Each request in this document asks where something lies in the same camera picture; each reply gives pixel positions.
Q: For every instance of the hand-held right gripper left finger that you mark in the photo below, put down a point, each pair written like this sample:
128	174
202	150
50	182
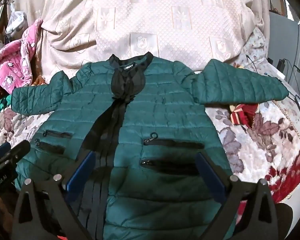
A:
82	171

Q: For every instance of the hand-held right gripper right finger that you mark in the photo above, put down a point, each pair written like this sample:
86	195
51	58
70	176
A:
212	177

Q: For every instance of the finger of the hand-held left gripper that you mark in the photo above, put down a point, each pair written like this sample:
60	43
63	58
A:
0	151
19	152

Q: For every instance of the green quilted puffer jacket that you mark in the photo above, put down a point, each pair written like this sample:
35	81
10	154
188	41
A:
152	110

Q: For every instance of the bright green cloth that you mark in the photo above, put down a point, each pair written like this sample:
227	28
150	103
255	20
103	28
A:
0	107

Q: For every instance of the leaf-patterned fleece blanket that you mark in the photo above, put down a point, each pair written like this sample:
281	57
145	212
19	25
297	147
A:
252	142

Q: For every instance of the red and yellow cloth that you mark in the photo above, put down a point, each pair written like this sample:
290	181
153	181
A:
242	116

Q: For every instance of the orange and yellow printed cloth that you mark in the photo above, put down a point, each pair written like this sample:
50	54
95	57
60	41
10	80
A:
40	80

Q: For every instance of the pink penguin-print garment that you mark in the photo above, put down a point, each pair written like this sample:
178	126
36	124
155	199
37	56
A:
12	60

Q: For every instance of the white plastic bag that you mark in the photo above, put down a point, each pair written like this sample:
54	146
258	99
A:
16	20

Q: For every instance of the black power adapter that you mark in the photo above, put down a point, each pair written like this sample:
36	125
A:
281	64

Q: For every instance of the grey cabinet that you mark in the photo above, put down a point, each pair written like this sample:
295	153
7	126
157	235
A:
285	37

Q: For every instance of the cream flower-patterned bedspread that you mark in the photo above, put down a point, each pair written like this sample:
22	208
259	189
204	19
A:
165	17

